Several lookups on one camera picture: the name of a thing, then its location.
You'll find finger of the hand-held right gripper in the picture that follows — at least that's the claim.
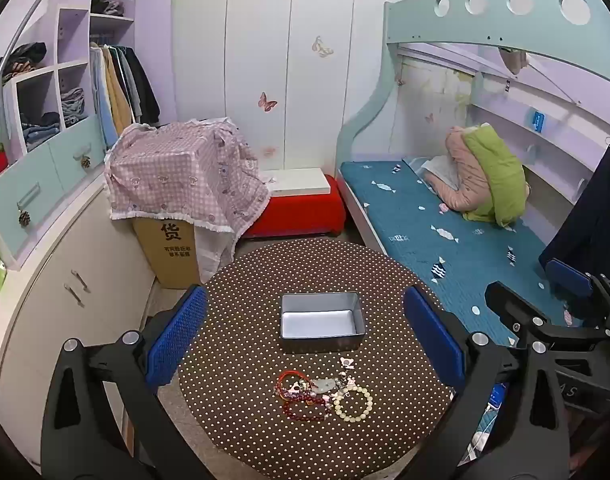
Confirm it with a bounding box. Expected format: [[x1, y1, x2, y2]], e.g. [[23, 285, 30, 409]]
[[545, 258, 610, 329], [486, 281, 610, 349]]

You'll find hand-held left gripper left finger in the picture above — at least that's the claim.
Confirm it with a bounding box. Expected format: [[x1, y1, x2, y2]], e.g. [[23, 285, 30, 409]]
[[41, 285, 211, 480]]

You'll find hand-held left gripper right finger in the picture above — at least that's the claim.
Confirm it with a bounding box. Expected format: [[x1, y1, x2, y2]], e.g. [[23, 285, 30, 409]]
[[402, 285, 572, 480]]

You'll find silver tin box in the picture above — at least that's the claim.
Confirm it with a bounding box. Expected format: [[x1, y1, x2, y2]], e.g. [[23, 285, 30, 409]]
[[277, 291, 367, 354]]

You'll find red string bracelet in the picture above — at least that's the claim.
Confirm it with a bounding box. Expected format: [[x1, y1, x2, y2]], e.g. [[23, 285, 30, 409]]
[[276, 370, 312, 402]]

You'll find dark red bead bracelet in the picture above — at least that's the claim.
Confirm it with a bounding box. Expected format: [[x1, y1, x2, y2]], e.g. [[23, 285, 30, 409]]
[[283, 392, 332, 424]]

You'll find round brown polka-dot table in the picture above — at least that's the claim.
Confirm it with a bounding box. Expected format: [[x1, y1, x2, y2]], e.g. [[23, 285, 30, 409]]
[[177, 238, 458, 480]]

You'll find teal bed sheet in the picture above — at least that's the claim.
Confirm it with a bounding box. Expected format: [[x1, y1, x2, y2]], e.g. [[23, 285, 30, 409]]
[[339, 160, 586, 356]]

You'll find cardboard box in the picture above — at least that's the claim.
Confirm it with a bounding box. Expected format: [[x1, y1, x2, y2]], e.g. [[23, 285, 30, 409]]
[[131, 215, 206, 290]]

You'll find green blanket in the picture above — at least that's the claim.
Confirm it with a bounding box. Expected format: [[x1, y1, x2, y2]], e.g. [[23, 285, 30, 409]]
[[462, 124, 531, 228]]

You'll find white base cabinet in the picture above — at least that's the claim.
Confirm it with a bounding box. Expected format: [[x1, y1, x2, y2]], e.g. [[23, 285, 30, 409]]
[[0, 180, 162, 476]]

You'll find pink quilted jacket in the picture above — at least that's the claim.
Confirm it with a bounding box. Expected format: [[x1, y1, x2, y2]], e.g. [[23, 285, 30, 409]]
[[442, 126, 494, 214]]

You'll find white pillow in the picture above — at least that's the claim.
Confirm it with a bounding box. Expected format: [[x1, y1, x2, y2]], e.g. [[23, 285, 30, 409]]
[[419, 155, 459, 194]]

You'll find pink checked cloth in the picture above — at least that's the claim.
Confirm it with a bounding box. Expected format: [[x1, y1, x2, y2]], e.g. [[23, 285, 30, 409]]
[[104, 117, 272, 271]]

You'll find red ottoman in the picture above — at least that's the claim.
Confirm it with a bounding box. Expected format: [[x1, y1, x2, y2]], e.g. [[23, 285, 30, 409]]
[[242, 175, 347, 239]]

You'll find white book on ottoman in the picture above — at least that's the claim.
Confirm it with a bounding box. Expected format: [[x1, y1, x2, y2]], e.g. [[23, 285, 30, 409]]
[[265, 167, 335, 199]]

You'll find folded jeans pile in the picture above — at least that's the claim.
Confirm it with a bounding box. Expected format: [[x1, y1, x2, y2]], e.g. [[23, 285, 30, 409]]
[[21, 111, 62, 152]]

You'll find row of hanging clothes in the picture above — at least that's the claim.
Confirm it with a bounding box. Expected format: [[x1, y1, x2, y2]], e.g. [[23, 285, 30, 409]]
[[90, 44, 161, 149]]

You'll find white wardrobe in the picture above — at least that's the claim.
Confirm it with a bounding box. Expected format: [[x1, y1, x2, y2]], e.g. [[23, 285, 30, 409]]
[[171, 0, 416, 175]]

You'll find dark clothes pile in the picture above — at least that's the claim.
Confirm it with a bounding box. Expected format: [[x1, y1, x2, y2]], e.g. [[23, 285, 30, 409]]
[[0, 42, 48, 87]]

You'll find lilac shelf unit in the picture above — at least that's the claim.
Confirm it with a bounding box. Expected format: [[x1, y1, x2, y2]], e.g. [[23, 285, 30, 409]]
[[0, 0, 142, 272]]

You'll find curved grey pole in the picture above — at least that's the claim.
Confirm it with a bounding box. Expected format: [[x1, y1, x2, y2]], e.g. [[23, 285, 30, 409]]
[[0, 0, 66, 128]]

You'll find cream bead bracelet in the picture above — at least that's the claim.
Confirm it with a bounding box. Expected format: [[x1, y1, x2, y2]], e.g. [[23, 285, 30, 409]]
[[333, 387, 374, 421]]

